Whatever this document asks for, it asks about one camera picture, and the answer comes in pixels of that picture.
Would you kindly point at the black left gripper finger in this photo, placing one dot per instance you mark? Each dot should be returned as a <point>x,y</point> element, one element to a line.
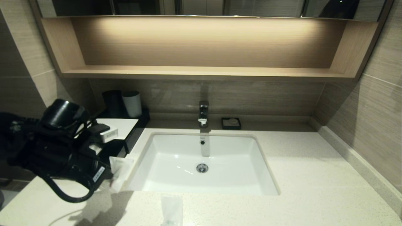
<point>106,181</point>

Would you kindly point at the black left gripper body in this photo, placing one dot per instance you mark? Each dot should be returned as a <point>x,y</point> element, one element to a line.
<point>69,160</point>

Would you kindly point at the clear packet with green item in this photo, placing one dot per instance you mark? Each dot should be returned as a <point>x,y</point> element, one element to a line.
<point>172,210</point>

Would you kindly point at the grey cup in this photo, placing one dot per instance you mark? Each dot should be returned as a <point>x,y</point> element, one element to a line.
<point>132,105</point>

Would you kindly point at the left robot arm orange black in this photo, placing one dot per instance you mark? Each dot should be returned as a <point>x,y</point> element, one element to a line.
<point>62,113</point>

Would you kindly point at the black amenity tray with drawer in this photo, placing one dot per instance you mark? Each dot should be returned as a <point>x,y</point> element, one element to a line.
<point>139,125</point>

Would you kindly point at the white sink basin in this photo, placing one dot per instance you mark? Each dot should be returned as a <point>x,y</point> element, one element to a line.
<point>169,163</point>

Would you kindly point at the black cup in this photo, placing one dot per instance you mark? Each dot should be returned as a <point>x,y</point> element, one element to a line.
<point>113,103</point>

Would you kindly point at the chrome sink drain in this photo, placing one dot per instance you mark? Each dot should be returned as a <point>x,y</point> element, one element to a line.
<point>202,168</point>

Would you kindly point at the chrome faucet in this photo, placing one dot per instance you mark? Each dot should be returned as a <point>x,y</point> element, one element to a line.
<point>203,113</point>

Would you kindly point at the black soap dish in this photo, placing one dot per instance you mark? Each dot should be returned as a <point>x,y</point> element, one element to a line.
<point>224,126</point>

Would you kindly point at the round white soap bar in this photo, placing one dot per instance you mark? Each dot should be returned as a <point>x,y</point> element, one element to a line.
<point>233,121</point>

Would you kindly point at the mirror cabinet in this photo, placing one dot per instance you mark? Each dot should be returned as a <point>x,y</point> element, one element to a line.
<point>251,8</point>

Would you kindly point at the wooden wall shelf niche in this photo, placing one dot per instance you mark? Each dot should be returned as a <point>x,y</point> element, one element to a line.
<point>201,72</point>

